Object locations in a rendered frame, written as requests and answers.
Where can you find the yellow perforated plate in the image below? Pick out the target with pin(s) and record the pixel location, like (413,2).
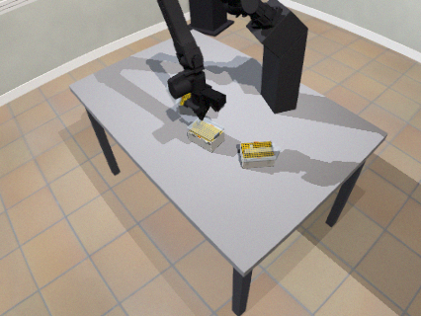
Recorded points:
(255,145)
(185,98)

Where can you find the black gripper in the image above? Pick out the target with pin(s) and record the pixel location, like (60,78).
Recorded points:
(199,111)

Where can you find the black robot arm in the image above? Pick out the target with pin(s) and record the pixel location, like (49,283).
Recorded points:
(192,59)

